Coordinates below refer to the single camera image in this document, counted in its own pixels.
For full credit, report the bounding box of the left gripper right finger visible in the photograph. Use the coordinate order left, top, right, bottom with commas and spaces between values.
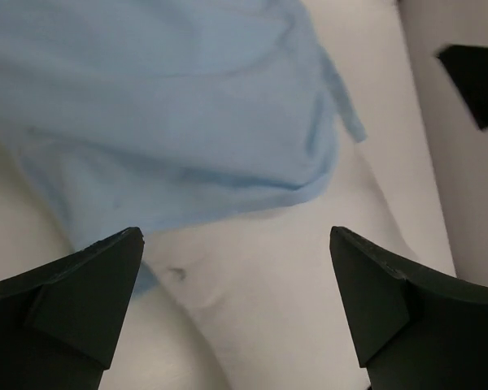
329, 227, 488, 390

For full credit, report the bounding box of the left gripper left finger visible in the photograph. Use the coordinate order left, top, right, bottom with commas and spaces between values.
0, 227, 144, 390

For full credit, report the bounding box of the white pillow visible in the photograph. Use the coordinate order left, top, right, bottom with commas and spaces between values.
0, 1, 454, 389

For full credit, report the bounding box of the light blue pillowcase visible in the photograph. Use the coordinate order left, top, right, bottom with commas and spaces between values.
0, 0, 369, 301

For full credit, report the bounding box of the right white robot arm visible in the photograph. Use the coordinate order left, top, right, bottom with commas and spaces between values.
436, 45, 488, 131

